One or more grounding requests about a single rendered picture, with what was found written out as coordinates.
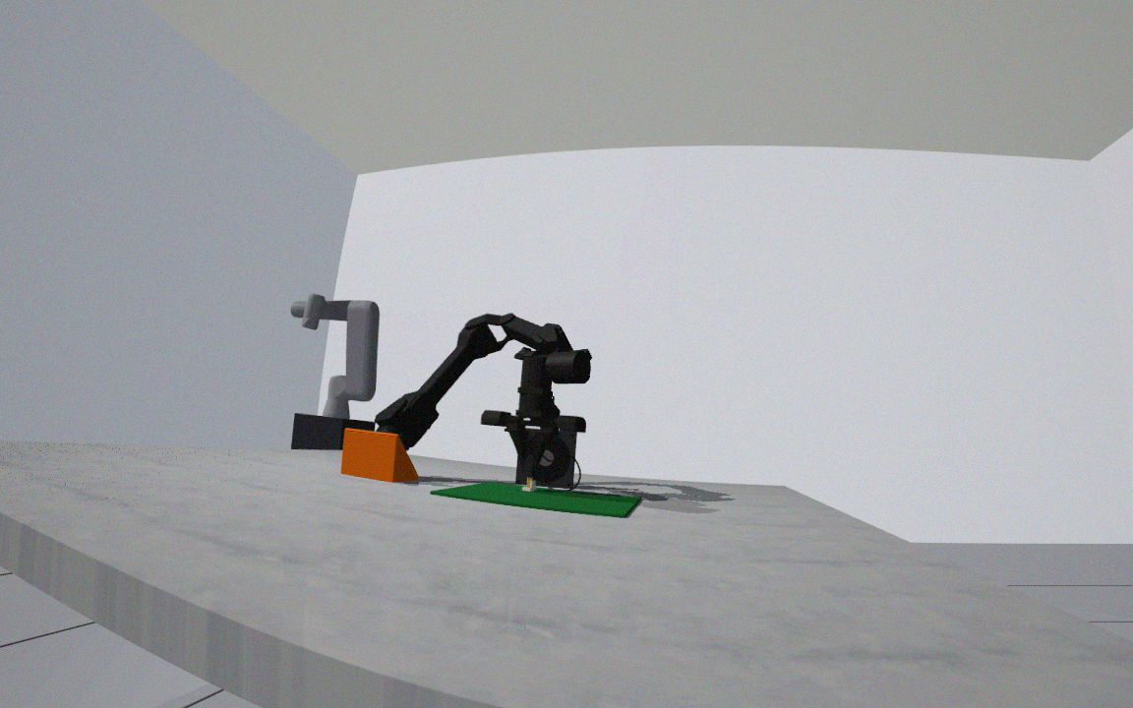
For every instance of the green circuit board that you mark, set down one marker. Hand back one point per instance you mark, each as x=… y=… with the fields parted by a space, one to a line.
x=541 y=498

